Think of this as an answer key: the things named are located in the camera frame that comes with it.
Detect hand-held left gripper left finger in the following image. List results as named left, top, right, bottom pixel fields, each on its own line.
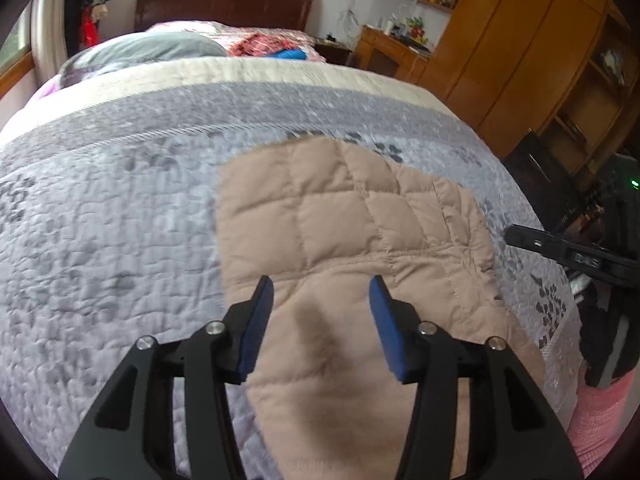
left=59, top=275, right=275, bottom=480

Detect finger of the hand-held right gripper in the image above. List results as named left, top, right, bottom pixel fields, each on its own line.
left=504, top=224, right=640, bottom=287

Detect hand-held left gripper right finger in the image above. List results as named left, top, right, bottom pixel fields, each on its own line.
left=368, top=275, right=585, bottom=480

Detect beige quilted jacket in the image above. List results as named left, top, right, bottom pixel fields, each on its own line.
left=215, top=138, right=547, bottom=480

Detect person's right forearm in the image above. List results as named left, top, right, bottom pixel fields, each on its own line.
left=567, top=367, right=633, bottom=468

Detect hanging black clothes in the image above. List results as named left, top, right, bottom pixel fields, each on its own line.
left=64, top=0, right=121, bottom=53

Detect person's right hand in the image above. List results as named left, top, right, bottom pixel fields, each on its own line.
left=579, top=280, right=637, bottom=389

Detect dark furniture piece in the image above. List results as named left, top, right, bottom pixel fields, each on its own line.
left=500, top=131, right=601, bottom=233

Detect grey patterned bed quilt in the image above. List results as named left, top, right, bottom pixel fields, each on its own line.
left=0, top=55, right=583, bottom=480

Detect wooden wardrobe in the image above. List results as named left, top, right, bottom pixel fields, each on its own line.
left=420, top=0, right=640, bottom=196

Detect wooden desk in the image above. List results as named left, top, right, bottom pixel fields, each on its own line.
left=357, top=25, right=433, bottom=86

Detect group of bottles on desk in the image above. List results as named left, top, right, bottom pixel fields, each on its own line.
left=380, top=5, right=431, bottom=46

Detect dark nightstand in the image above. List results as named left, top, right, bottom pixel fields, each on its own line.
left=315, top=37, right=358, bottom=67

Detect red patterned cloth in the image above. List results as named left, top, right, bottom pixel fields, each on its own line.
left=229, top=32, right=313, bottom=58

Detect grey pillow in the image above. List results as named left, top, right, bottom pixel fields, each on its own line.
left=57, top=31, right=228, bottom=86

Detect pink floral bedsheet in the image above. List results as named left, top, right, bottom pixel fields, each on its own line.
left=145, top=20, right=326, bottom=64

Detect purple blanket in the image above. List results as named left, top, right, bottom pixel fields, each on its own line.
left=27, top=74, right=66, bottom=111

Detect dark wooden headboard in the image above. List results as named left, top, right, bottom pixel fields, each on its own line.
left=135, top=0, right=313, bottom=33

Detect wide wooden-framed window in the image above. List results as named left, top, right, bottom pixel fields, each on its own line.
left=0, top=25, right=36, bottom=101

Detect pale striped curtain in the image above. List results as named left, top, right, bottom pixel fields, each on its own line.
left=30, top=0, right=68, bottom=78

